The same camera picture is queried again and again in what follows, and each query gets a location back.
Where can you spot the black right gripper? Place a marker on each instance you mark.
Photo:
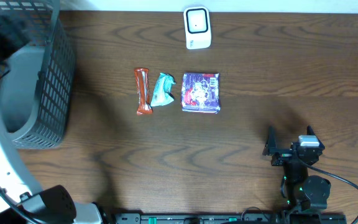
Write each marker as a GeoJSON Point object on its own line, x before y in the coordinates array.
{"type": "Point", "coordinates": [281, 158]}

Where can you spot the purple snack packet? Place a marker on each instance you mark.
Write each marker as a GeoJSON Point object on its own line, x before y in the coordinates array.
{"type": "Point", "coordinates": [200, 93]}

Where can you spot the teal snack wrapper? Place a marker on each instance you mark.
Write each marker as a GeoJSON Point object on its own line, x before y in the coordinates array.
{"type": "Point", "coordinates": [162, 92]}

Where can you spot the orange red snack bar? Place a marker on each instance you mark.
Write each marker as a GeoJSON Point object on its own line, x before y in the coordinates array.
{"type": "Point", "coordinates": [142, 81]}

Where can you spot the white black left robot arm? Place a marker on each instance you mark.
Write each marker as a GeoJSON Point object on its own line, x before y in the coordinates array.
{"type": "Point", "coordinates": [24, 200]}

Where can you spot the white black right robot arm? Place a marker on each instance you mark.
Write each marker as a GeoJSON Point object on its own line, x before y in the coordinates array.
{"type": "Point", "coordinates": [306, 194]}

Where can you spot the grey plastic mesh basket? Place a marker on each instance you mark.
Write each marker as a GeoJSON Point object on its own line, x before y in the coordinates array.
{"type": "Point", "coordinates": [37, 64]}

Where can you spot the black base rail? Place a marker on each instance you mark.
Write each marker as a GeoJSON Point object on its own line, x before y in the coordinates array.
{"type": "Point", "coordinates": [136, 218]}

